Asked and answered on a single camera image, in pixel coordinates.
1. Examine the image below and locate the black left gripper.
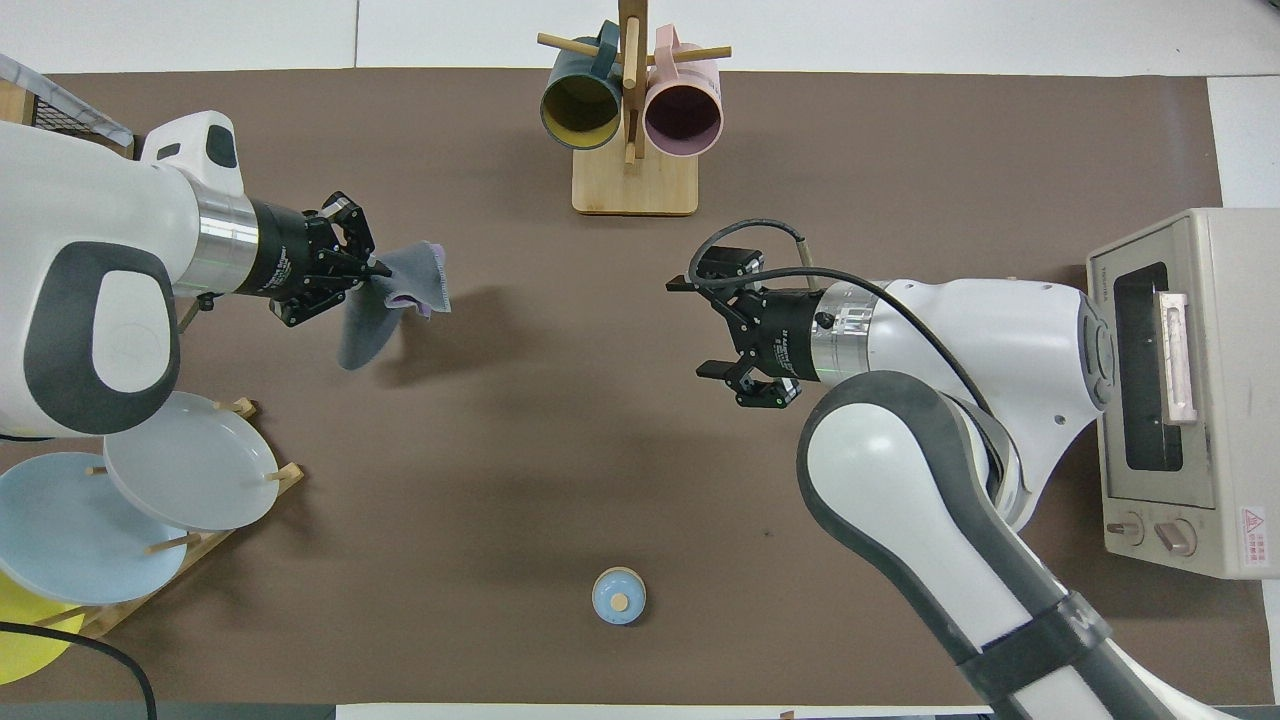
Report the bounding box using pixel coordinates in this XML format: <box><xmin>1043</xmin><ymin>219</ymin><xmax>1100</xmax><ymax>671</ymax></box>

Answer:
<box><xmin>250</xmin><ymin>192</ymin><xmax>393</xmax><ymax>328</ymax></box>

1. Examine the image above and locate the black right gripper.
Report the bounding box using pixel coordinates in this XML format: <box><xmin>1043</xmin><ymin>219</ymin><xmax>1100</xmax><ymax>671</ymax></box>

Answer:
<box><xmin>667</xmin><ymin>248</ymin><xmax>826</xmax><ymax>409</ymax></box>

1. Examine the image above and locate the purple towel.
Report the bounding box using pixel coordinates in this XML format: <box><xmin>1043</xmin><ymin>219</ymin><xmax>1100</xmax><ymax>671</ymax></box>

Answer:
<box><xmin>337</xmin><ymin>240</ymin><xmax>452</xmax><ymax>372</ymax></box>

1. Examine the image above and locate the wooden plate rack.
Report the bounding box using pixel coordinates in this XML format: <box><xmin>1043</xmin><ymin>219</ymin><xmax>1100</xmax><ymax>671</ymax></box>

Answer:
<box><xmin>30</xmin><ymin>397</ymin><xmax>305</xmax><ymax>641</ymax></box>

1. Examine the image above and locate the wooden mug tree stand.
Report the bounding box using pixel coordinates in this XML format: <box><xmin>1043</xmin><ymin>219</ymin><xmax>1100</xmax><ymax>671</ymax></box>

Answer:
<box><xmin>537</xmin><ymin>0</ymin><xmax>732</xmax><ymax>217</ymax></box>

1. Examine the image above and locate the pink mug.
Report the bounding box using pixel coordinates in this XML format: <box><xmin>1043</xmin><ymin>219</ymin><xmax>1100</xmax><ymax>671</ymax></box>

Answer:
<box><xmin>643</xmin><ymin>25</ymin><xmax>724</xmax><ymax>158</ymax></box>

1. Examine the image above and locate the brown table mat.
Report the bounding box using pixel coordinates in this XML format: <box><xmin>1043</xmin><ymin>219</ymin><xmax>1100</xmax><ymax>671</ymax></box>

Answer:
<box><xmin>0</xmin><ymin>68</ymin><xmax>1276</xmax><ymax>707</ymax></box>

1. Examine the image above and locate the grey plate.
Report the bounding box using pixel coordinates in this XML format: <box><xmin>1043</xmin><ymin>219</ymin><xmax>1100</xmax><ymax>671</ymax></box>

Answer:
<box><xmin>103</xmin><ymin>390</ymin><xmax>281</xmax><ymax>532</ymax></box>

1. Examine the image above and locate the dark teal mug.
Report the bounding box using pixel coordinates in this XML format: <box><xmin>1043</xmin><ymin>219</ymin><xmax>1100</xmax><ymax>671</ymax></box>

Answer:
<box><xmin>540</xmin><ymin>20</ymin><xmax>626</xmax><ymax>151</ymax></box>

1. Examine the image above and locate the light blue plate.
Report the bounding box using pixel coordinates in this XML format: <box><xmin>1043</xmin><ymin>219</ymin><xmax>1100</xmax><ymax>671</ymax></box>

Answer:
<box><xmin>0</xmin><ymin>452</ymin><xmax>189</xmax><ymax>606</ymax></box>

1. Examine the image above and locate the yellow plate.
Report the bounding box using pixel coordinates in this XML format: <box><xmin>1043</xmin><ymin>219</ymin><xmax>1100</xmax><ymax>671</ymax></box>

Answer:
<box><xmin>0</xmin><ymin>570</ymin><xmax>86</xmax><ymax>687</ymax></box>

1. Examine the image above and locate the cream toaster oven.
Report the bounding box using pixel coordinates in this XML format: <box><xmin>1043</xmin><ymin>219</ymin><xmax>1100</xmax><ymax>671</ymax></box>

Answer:
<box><xmin>1086</xmin><ymin>207</ymin><xmax>1280</xmax><ymax>581</ymax></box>

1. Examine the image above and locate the black wire basket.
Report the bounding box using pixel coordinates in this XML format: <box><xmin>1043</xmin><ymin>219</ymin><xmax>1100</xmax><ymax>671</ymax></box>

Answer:
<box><xmin>30</xmin><ymin>95</ymin><xmax>101</xmax><ymax>139</ymax></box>

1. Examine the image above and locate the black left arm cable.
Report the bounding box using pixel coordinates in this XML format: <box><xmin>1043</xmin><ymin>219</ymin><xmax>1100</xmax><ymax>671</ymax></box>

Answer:
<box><xmin>0</xmin><ymin>620</ymin><xmax>159</xmax><ymax>720</ymax></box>

